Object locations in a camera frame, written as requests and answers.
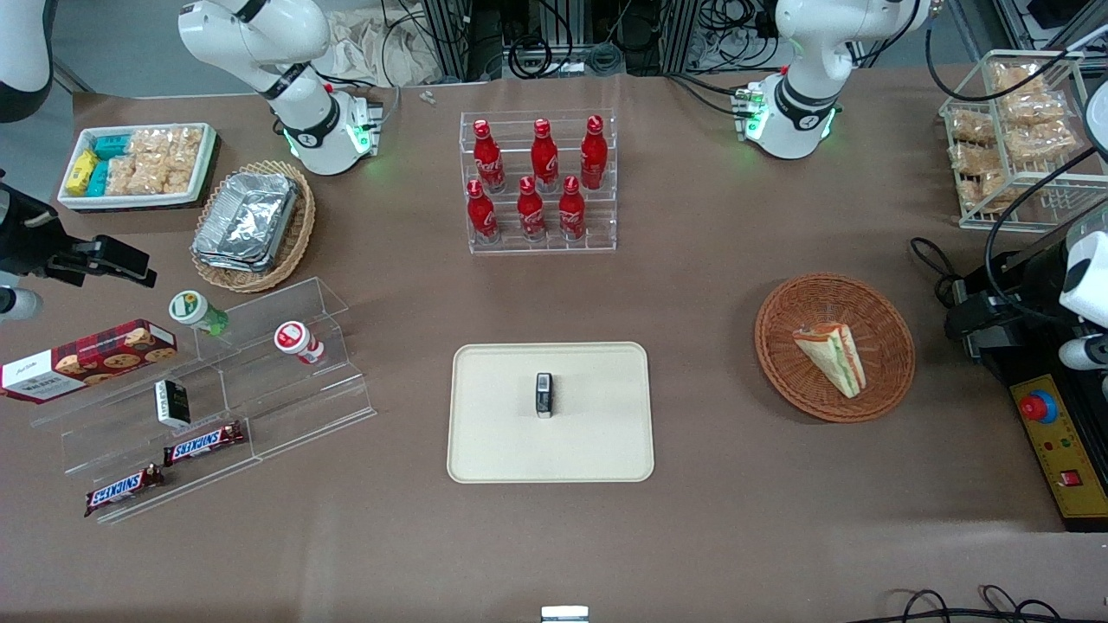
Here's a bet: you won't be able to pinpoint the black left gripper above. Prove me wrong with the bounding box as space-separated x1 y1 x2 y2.
948 242 1074 343

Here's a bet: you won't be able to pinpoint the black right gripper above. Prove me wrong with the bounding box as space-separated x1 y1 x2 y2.
0 183 158 288

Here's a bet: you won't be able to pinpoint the plastic-wrapped triangle sandwich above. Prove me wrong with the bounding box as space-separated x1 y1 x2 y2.
792 322 867 400

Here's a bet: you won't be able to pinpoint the black machine with metal tray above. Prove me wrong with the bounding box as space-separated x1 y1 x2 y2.
944 247 1108 386

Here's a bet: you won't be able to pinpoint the round brown wicker basket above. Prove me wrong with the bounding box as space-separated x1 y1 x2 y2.
754 273 916 424

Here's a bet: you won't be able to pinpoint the silver foil tray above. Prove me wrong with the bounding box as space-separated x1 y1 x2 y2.
192 171 300 273

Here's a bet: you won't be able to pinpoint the oval light wicker basket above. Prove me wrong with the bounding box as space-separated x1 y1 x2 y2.
190 160 317 294

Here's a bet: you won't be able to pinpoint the beige rectangular tray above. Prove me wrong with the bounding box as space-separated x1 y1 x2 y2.
447 343 655 484

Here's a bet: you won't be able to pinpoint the white rectangular snack bin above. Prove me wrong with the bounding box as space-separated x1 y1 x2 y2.
57 123 218 213

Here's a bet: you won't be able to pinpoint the clear rice cracker pack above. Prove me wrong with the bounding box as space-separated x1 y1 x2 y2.
170 127 205 170
106 156 144 197
128 130 174 162
138 160 198 196

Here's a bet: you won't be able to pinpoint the yellow snack packet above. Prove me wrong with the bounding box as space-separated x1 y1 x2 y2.
66 149 98 196

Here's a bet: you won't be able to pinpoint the green-lid small bottle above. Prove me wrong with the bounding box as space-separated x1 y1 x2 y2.
169 290 230 337

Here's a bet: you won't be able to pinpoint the red cookie box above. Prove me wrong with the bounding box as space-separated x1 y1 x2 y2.
0 318 178 405

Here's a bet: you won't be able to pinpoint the small black white carton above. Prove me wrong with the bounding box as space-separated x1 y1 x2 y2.
155 379 191 428

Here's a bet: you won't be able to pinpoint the yellow black control box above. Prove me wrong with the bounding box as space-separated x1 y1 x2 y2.
1008 374 1108 533

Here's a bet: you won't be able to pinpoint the red-lid small bottle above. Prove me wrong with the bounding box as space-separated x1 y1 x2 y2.
274 321 325 364

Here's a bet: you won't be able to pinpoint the Snickers chocolate bar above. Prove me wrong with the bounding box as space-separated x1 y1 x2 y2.
84 464 165 517
163 421 246 467

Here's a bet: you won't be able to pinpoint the clear acrylic step shelf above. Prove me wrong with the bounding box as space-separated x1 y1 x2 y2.
30 277 377 526

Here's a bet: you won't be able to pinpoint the crumpled white cloth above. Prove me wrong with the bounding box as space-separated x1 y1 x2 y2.
325 9 438 87

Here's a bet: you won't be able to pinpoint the red cola bottle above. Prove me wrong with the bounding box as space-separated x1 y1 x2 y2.
581 115 609 191
473 119 506 194
531 119 559 193
518 176 547 242
467 179 499 244
558 176 587 241

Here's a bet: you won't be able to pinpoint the clear acrylic bottle rack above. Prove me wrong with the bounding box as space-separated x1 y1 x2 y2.
460 109 618 255

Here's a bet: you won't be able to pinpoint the black machine power cable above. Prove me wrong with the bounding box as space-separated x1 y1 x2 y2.
909 236 963 305

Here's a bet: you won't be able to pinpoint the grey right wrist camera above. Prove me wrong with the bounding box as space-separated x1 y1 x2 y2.
0 288 42 323

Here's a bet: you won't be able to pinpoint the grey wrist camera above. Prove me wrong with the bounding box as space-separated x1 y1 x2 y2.
0 288 42 323
1060 336 1108 371

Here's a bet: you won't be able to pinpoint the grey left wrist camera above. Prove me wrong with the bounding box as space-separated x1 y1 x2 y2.
1060 336 1108 371

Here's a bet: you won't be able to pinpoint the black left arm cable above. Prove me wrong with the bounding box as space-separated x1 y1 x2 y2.
924 17 1108 286

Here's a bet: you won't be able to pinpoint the white wire basket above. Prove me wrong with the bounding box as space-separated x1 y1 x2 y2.
939 50 1108 233

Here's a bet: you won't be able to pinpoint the black floor-edge cables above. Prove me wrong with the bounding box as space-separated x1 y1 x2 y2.
853 585 1108 623

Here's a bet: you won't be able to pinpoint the black left base cables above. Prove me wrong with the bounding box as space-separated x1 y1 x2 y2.
665 73 747 119

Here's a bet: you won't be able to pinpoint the aluminium profile frame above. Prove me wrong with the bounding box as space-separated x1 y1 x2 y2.
422 0 780 80

